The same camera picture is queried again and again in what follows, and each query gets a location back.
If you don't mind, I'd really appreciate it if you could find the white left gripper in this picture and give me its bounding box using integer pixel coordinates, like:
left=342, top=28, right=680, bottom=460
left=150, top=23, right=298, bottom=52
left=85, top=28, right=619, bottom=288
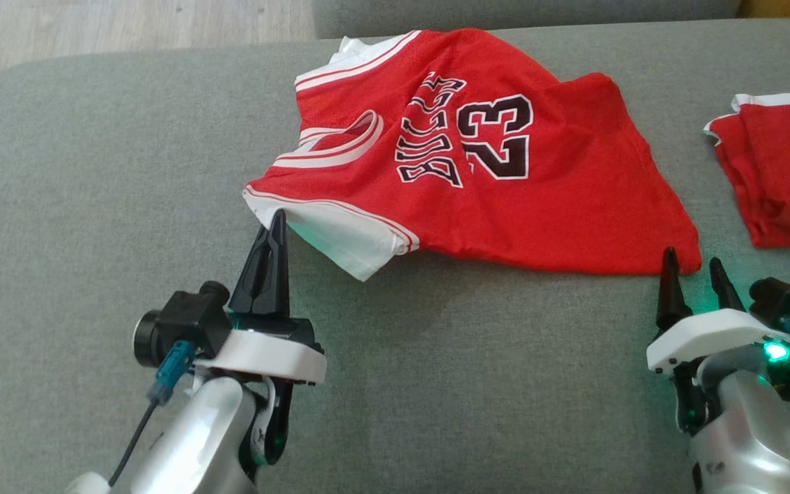
left=195, top=209, right=328, bottom=469

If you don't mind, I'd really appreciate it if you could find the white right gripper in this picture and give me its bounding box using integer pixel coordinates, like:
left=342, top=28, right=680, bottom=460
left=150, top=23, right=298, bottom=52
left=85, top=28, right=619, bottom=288
left=646, top=247, right=790, bottom=438

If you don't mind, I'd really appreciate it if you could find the red shorts white side stripe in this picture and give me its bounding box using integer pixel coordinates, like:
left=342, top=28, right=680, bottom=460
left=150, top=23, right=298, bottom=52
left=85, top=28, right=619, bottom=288
left=704, top=88, right=790, bottom=256

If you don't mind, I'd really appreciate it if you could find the red basketball jersey number 23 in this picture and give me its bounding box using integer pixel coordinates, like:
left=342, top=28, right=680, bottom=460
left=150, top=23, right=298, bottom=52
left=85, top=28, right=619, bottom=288
left=243, top=29, right=704, bottom=283

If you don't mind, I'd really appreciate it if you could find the grey fabric sofa seat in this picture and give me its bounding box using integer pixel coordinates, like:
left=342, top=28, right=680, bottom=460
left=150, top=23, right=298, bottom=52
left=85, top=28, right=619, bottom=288
left=0, top=17, right=790, bottom=494

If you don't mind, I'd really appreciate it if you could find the yellow cushion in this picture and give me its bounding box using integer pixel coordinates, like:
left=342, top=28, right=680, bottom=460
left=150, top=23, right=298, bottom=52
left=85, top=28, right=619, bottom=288
left=739, top=0, right=790, bottom=20

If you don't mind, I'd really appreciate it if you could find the grey sofa cushion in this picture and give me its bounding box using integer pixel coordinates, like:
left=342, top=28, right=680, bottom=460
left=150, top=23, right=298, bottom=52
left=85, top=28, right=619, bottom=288
left=313, top=0, right=743, bottom=40

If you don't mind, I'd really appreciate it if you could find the black left cable teal plug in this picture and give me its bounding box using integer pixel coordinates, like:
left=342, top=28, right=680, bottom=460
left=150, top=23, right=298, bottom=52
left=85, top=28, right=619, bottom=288
left=107, top=341, right=198, bottom=489

